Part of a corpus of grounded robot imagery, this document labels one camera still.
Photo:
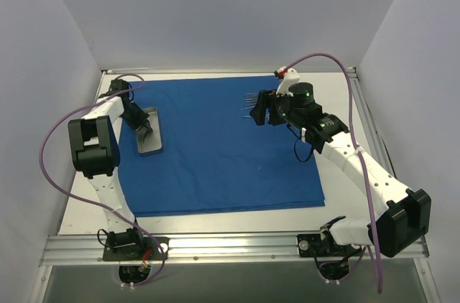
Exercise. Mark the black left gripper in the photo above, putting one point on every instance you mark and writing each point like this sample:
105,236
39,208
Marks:
139,120

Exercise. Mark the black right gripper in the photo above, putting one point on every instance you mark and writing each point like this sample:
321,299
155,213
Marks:
270,108

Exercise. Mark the steel ring-handled forceps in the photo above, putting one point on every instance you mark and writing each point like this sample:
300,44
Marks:
248,115

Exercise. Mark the steel straight long tweezers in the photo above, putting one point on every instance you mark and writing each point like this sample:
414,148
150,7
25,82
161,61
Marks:
249,106

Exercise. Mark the blue surgical cloth wrap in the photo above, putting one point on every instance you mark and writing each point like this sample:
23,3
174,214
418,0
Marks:
214,160

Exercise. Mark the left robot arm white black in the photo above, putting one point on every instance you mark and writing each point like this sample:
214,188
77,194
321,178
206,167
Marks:
95,153

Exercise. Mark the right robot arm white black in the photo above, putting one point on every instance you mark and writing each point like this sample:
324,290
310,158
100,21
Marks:
398,215

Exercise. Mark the stainless steel tray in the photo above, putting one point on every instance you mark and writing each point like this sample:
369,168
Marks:
149,139

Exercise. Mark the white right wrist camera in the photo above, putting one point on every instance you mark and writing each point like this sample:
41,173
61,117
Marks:
287,77

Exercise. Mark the aluminium back frame rail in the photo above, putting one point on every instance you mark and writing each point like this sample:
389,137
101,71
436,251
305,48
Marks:
192,71

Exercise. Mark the aluminium frame rail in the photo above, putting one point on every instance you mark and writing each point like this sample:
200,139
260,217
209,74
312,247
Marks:
192,71
189,248
369,137

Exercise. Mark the aluminium right frame rail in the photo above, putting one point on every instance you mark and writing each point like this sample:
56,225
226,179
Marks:
369,137

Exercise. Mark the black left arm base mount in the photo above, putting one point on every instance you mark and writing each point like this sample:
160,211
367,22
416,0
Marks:
132,252

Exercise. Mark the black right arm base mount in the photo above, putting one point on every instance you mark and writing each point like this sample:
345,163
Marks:
314,244

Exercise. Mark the aluminium front frame rail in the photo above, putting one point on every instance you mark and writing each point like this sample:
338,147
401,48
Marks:
189,248

